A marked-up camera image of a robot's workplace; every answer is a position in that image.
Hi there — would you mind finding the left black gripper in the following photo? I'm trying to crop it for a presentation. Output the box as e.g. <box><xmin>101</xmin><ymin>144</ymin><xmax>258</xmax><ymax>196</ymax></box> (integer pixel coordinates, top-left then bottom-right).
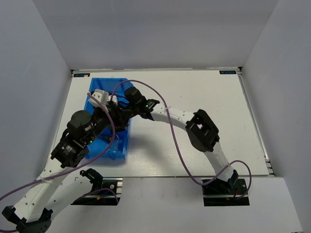
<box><xmin>84</xmin><ymin>103</ymin><xmax>133</xmax><ymax>145</ymax></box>

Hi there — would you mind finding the green orange stubby screwdriver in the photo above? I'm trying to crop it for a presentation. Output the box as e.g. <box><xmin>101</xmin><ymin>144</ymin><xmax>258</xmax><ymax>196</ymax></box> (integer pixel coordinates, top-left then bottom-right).
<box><xmin>102</xmin><ymin>135</ymin><xmax>112</xmax><ymax>142</ymax></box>

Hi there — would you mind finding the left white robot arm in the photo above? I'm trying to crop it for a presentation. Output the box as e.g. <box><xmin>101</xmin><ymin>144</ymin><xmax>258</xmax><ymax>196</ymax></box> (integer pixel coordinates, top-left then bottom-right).
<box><xmin>2</xmin><ymin>105</ymin><xmax>133</xmax><ymax>233</ymax></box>

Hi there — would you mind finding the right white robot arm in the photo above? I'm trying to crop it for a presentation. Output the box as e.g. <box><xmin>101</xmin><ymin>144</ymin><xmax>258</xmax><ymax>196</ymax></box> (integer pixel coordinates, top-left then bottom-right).
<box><xmin>124</xmin><ymin>86</ymin><xmax>239</xmax><ymax>194</ymax></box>

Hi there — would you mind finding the blue plastic bin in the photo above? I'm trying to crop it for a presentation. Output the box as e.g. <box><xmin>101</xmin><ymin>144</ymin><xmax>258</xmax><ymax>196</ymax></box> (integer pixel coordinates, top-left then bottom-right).
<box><xmin>85</xmin><ymin>78</ymin><xmax>133</xmax><ymax>160</ymax></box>

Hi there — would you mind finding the left blue corner label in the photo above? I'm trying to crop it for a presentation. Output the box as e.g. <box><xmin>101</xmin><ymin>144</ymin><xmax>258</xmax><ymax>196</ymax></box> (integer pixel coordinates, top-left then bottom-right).
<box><xmin>73</xmin><ymin>73</ymin><xmax>90</xmax><ymax>77</ymax></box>

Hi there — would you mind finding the blue corner label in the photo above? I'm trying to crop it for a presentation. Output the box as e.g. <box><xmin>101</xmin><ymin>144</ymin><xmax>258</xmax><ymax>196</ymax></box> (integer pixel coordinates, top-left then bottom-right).
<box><xmin>73</xmin><ymin>73</ymin><xmax>90</xmax><ymax>77</ymax></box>
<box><xmin>219</xmin><ymin>70</ymin><xmax>237</xmax><ymax>75</ymax></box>

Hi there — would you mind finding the right blue corner label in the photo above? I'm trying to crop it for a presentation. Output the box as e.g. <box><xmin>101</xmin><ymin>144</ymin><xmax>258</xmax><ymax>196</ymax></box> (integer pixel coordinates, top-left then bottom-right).
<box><xmin>219</xmin><ymin>70</ymin><xmax>237</xmax><ymax>75</ymax></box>

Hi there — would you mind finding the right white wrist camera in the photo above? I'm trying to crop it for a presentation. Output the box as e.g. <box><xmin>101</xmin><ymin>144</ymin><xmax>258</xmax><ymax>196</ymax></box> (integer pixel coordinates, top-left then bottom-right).
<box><xmin>107</xmin><ymin>95</ymin><xmax>118</xmax><ymax>104</ymax></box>

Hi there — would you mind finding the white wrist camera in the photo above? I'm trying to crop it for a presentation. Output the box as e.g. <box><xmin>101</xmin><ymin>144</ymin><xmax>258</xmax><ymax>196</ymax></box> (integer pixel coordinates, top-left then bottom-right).
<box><xmin>88</xmin><ymin>89</ymin><xmax>109</xmax><ymax>107</ymax></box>
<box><xmin>107</xmin><ymin>95</ymin><xmax>118</xmax><ymax>104</ymax></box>

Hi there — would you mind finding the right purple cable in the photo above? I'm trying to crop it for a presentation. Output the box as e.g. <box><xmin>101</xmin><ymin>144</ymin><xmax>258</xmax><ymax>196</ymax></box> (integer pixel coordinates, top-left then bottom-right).
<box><xmin>111</xmin><ymin>80</ymin><xmax>252</xmax><ymax>200</ymax></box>

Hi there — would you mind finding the purple cable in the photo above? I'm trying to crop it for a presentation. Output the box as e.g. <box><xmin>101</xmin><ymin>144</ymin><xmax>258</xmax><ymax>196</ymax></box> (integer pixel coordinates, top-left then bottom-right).
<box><xmin>0</xmin><ymin>93</ymin><xmax>121</xmax><ymax>233</ymax></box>
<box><xmin>111</xmin><ymin>80</ymin><xmax>252</xmax><ymax>200</ymax></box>

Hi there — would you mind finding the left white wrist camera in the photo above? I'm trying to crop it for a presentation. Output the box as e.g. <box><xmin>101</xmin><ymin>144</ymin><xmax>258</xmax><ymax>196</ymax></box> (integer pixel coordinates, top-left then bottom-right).
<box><xmin>88</xmin><ymin>89</ymin><xmax>109</xmax><ymax>107</ymax></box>

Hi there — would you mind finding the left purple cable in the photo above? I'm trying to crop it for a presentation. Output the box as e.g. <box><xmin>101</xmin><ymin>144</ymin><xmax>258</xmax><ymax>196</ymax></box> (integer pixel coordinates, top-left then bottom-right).
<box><xmin>0</xmin><ymin>93</ymin><xmax>121</xmax><ymax>233</ymax></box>

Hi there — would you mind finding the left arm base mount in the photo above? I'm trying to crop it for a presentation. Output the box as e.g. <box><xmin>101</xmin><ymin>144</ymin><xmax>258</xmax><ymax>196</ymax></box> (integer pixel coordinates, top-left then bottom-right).
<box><xmin>71</xmin><ymin>178</ymin><xmax>123</xmax><ymax>206</ymax></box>

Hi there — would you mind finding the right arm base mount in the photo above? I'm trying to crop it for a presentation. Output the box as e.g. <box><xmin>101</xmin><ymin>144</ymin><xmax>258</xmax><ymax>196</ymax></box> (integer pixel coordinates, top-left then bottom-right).
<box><xmin>202</xmin><ymin>179</ymin><xmax>250</xmax><ymax>207</ymax></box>

